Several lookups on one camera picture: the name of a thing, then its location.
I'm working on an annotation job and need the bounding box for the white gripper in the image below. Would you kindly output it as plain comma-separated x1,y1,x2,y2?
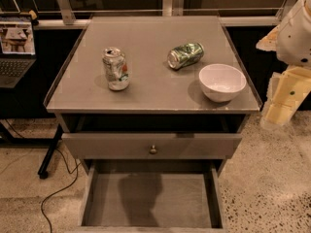
260,65,311,129

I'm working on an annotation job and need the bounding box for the silver crushed 7up can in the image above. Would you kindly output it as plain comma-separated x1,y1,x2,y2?
102,47,129,91

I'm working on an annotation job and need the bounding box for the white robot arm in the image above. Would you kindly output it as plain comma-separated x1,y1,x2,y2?
256,0,311,130

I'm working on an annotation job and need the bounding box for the green crushed soda can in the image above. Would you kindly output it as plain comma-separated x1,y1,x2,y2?
167,43,204,70

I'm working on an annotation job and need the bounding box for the grey drawer cabinet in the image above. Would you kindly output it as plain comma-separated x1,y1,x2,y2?
43,15,263,233

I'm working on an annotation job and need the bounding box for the brass drawer knob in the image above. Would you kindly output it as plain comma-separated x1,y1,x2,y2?
149,145,157,154

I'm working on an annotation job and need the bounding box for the open grey middle drawer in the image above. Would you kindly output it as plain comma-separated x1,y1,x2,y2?
76,160,227,233

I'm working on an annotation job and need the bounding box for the closed grey top drawer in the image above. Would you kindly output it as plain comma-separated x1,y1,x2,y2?
62,133,242,159

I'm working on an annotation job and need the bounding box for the white ceramic bowl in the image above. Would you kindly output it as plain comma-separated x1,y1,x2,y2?
198,64,247,103

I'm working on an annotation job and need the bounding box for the black table leg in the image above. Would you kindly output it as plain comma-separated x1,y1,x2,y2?
38,125,63,180

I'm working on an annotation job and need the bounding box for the black laptop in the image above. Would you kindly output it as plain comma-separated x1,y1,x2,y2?
0,14,36,88

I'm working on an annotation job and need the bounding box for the black cable on floor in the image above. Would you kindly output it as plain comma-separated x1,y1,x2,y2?
3,118,81,233

